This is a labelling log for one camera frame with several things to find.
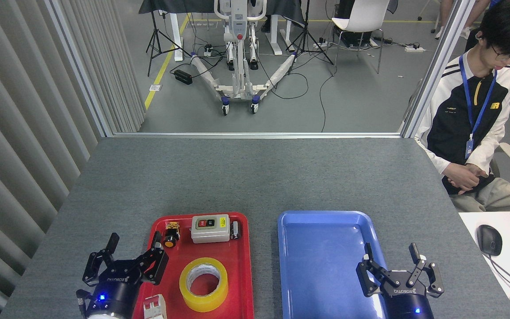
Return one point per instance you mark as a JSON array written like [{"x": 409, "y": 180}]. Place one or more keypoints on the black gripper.
[
  {"x": 407, "y": 301},
  {"x": 120, "y": 288}
]

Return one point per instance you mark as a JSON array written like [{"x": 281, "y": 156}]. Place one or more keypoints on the floor outlet plate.
[{"x": 156, "y": 87}]

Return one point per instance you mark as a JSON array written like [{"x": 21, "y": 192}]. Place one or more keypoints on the person's left hand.
[{"x": 480, "y": 172}]

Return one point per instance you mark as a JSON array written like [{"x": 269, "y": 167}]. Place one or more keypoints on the white chair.
[{"x": 361, "y": 17}]

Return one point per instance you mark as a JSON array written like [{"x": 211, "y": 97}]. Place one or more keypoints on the black tripod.
[
  {"x": 307, "y": 40},
  {"x": 155, "y": 44}
]

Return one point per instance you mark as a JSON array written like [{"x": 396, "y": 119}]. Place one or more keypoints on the silver frame post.
[{"x": 436, "y": 66}]

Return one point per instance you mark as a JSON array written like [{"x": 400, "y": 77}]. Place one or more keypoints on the black computer mouse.
[{"x": 489, "y": 239}]

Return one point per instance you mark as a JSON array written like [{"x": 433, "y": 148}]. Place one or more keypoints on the person's right hand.
[{"x": 463, "y": 179}]

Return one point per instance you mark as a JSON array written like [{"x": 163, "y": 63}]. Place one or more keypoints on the grey switch box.
[{"x": 210, "y": 232}]

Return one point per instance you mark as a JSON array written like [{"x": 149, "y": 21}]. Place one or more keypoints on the blue plastic tray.
[{"x": 321, "y": 266}]

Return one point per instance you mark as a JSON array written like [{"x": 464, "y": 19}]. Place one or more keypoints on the black power brick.
[{"x": 183, "y": 76}]

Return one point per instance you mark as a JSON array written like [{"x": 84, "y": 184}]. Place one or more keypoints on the silver frame rail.
[{"x": 255, "y": 134}]

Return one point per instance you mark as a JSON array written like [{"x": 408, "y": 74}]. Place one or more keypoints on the small black silver switch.
[{"x": 235, "y": 229}]

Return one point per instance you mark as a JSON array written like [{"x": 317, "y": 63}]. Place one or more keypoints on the seated person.
[{"x": 458, "y": 133}]

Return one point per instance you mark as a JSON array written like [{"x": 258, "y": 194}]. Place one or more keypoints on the yellow push button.
[{"x": 170, "y": 239}]

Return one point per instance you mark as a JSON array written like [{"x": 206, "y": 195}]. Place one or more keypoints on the white stand on wheels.
[{"x": 239, "y": 84}]

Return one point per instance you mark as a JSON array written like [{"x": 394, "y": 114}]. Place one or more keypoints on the white red block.
[{"x": 154, "y": 308}]

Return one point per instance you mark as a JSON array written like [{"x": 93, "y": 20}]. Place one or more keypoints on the white power strip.
[{"x": 414, "y": 48}]

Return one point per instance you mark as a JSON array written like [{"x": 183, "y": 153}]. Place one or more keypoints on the yellow tape roll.
[{"x": 206, "y": 299}]

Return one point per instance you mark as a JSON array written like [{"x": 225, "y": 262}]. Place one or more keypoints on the red plastic tray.
[{"x": 237, "y": 266}]

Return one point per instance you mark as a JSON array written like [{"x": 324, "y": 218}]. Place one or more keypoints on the person's legs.
[{"x": 444, "y": 17}]

